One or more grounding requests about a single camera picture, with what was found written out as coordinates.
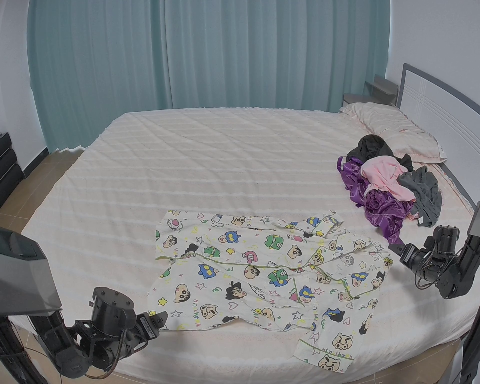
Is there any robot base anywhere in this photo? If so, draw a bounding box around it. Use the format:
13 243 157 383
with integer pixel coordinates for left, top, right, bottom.
452 339 471 384

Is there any blue-green curtain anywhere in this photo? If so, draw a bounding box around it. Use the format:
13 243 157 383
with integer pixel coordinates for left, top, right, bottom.
28 0 391 152

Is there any pale pink pillow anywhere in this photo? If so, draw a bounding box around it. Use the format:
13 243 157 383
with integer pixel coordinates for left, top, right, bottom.
339 102 449 164

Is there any pink garment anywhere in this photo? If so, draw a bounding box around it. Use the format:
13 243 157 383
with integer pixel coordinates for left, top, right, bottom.
359 155 419 222

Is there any black chest of drawers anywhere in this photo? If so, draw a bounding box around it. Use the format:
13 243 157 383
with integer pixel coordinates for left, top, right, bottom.
0 131 24 207

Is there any white printed pyjama top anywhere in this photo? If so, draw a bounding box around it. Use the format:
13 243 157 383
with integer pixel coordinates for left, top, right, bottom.
147 209 394 374

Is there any bed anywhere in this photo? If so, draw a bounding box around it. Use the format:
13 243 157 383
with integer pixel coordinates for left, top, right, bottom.
19 63 480 384

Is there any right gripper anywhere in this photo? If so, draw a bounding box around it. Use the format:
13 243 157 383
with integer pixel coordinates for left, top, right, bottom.
387 243 432 276

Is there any grey bedside table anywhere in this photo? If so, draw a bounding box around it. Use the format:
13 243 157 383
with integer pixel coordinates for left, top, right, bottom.
343 74 399 107

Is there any purple satin garment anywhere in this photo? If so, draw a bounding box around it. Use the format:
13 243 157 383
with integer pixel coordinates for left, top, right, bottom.
336 155 413 244

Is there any dark grey garment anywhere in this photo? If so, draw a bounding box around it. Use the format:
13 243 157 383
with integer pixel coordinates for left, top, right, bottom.
397 166 443 228

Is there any black garment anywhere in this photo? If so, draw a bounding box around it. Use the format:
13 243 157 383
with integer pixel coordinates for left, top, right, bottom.
347 135 414 171

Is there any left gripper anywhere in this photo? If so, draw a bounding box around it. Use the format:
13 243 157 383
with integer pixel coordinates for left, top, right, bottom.
120 310 169 351

